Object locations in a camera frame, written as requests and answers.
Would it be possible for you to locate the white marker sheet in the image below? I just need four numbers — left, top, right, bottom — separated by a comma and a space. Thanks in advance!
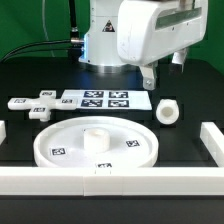
62, 90, 152, 110

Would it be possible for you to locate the white round table top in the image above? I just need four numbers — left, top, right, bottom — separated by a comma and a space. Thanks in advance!
33, 116, 159, 169

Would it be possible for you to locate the white left fence bar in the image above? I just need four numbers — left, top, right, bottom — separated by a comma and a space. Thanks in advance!
0, 120, 6, 145

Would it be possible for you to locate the thin white cable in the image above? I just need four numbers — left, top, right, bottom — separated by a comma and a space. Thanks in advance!
41, 0, 56, 58

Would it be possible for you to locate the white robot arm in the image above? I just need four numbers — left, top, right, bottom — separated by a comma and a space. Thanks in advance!
80, 0, 208, 90

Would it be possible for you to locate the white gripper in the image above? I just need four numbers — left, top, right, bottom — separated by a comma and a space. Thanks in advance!
117, 0, 208, 91

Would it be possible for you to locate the black vertical cable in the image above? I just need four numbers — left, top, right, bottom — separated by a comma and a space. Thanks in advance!
68, 0, 80, 39

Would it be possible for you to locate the white front fence bar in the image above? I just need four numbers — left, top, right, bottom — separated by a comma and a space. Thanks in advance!
0, 167, 224, 196

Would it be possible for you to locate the white cross-shaped table base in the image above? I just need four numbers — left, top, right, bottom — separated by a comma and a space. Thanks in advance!
8, 90, 77, 122

